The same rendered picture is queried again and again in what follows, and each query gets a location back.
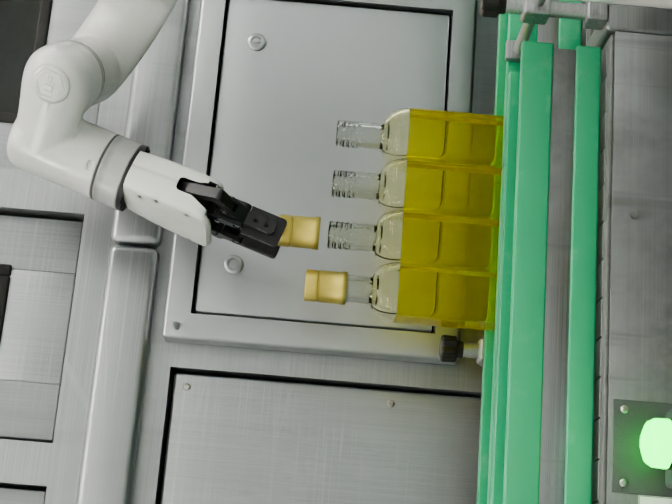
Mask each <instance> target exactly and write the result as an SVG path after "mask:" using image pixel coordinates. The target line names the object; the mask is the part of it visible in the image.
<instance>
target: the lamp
mask: <svg viewBox="0 0 672 504"><path fill-rule="evenodd" d="M640 451H641V454H642V458H643V461H644V462H645V463H646V464H647V465H649V466H650V467H652V468H661V469H666V470H672V418H668V419H661V418H653V419H651V420H649V421H647V422H646V423H645V425H644V428H643V430H642V432H641V436H640Z"/></svg>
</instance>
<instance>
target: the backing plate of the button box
mask: <svg viewBox="0 0 672 504"><path fill-rule="evenodd" d="M671 409H672V404H669V403H657V402H645V401H633V400H621V399H613V446H612V492H615V493H627V494H639V495H652V496H664V497H672V489H670V488H667V487H666V484H665V469H661V468H652V467H650V466H649V465H647V464H646V463H645V462H644V461H643V458H642V454H641V451H640V436H641V432H642V430H643V428H644V425H645V423H646V422H647V421H649V420H651V419H653V418H661V419H666V412H667V411H669V410H671Z"/></svg>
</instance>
